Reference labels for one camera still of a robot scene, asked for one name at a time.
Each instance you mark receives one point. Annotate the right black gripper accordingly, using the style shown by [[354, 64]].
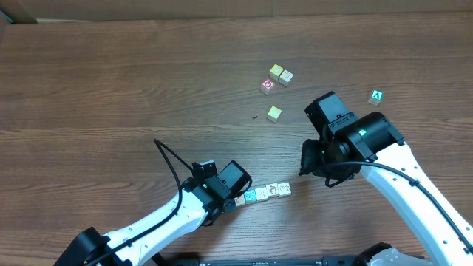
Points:
[[308, 159]]

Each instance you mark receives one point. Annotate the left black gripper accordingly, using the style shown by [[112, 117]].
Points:
[[229, 205]]

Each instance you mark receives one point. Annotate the hammer picture wooden block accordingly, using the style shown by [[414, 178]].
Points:
[[240, 201]]

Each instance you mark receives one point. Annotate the green framed wooden block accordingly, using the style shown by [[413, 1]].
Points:
[[250, 196]]

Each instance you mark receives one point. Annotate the number two wooden block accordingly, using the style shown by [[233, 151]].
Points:
[[261, 194]]

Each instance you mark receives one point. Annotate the animal picture wooden block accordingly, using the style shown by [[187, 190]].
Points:
[[284, 189]]

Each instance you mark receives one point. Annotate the acorn picture wooden block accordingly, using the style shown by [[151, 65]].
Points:
[[272, 190]]

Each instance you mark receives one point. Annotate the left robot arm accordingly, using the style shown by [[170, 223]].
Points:
[[199, 202]]

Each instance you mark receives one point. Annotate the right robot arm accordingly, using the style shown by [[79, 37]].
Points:
[[373, 147]]

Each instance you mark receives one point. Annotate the yellow wooden block middle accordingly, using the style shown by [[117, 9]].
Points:
[[273, 114]]

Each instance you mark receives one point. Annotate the yellow wooden block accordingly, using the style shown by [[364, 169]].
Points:
[[275, 71], [273, 114]]

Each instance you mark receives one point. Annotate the red apple wooden block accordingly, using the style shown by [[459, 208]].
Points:
[[267, 86]]

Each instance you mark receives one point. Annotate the white wooden block far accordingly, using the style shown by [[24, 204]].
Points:
[[286, 77]]

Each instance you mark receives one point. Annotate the green letter wooden block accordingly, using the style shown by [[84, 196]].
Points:
[[376, 97]]

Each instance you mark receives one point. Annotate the yellow top wooden block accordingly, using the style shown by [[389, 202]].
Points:
[[275, 71]]

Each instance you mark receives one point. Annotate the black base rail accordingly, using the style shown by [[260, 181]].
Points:
[[195, 261]]

